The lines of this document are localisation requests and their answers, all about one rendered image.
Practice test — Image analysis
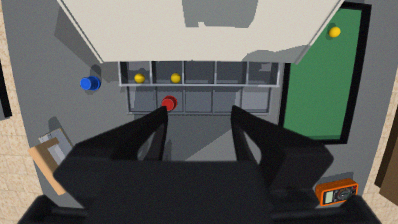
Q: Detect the red plug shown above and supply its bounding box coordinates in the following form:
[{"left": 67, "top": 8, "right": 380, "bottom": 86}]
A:
[{"left": 161, "top": 95, "right": 177, "bottom": 111}]

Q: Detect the yellow ball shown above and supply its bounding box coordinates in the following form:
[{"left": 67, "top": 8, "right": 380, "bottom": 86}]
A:
[
  {"left": 135, "top": 73, "right": 145, "bottom": 83},
  {"left": 329, "top": 27, "right": 340, "bottom": 37},
  {"left": 171, "top": 73, "right": 181, "bottom": 83}
]

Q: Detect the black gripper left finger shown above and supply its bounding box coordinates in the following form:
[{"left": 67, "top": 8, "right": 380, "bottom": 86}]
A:
[{"left": 65, "top": 106, "right": 168, "bottom": 161}]

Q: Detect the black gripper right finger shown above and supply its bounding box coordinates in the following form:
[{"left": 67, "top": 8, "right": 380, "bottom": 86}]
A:
[{"left": 230, "top": 105, "right": 334, "bottom": 192}]

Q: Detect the blue plug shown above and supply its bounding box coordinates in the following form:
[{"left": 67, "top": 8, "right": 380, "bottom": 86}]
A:
[{"left": 80, "top": 76, "right": 101, "bottom": 91}]

